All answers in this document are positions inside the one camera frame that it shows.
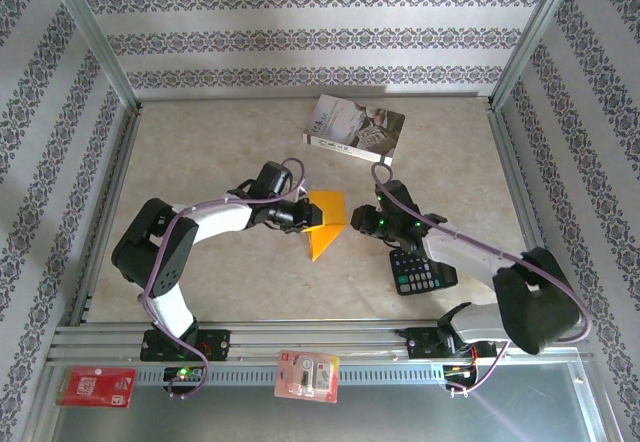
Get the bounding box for orange paper sheet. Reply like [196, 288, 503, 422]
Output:
[305, 189, 348, 263]

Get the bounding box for black calculator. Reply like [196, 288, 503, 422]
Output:
[389, 249, 459, 297]

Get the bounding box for white book with photo cover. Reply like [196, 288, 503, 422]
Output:
[302, 93, 406, 167]

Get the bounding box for pink blister pack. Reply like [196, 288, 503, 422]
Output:
[273, 350, 340, 404]

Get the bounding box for circuit board with green LED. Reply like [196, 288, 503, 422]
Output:
[163, 364, 207, 384]

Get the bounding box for grey metal shelf panel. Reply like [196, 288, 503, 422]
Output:
[49, 361, 599, 442]

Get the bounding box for red flat package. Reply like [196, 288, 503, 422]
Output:
[55, 366, 137, 409]

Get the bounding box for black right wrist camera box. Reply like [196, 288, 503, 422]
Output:
[374, 179, 417, 226]

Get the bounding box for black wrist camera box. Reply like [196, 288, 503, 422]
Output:
[374, 179, 417, 226]
[253, 160, 294, 198]

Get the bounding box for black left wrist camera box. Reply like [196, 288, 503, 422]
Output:
[253, 160, 294, 198]

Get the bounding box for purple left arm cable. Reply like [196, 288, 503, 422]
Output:
[138, 157, 309, 401]

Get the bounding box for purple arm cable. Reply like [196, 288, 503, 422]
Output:
[138, 157, 309, 401]
[370, 162, 594, 398]

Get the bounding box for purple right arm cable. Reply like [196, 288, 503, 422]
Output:
[370, 162, 594, 398]

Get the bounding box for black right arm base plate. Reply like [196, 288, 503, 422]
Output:
[404, 326, 499, 362]

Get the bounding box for long aluminium mounting rail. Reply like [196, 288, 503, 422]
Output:
[47, 319, 594, 364]

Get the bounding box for aluminium side rail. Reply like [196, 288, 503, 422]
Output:
[69, 106, 144, 326]
[487, 101, 569, 321]

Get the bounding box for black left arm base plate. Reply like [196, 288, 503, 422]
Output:
[139, 329, 232, 363]

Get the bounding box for circuit board with orange wires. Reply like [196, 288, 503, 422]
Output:
[443, 363, 479, 382]

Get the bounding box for slotted grey cable duct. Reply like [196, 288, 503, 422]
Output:
[134, 364, 451, 387]

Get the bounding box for aluminium frame post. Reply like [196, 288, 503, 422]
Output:
[489, 0, 584, 109]
[42, 0, 144, 113]

